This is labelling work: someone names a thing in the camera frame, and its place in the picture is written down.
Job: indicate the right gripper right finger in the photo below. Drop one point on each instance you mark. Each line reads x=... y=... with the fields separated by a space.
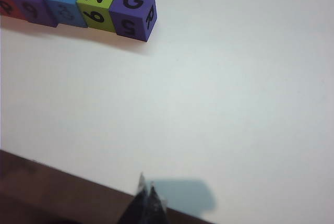
x=156 y=209

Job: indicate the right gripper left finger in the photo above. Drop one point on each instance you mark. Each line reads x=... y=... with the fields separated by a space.
x=135 y=208

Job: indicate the purple block with G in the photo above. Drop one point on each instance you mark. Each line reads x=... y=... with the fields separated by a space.
x=144 y=32

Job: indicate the blue block with fish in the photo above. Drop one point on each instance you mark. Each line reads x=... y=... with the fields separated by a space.
x=78 y=19

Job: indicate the purple block with 9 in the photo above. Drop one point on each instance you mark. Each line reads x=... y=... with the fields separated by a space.
x=44 y=17

